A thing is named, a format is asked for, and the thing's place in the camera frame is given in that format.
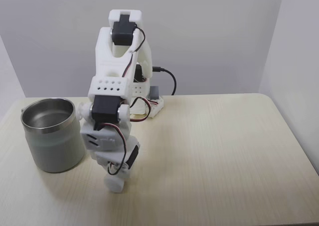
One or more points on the white gauze dressing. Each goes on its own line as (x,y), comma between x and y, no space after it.
(114,184)

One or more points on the steel cup grey outside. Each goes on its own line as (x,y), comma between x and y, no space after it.
(51,146)

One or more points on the grey block on base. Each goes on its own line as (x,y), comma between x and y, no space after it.
(154,92)

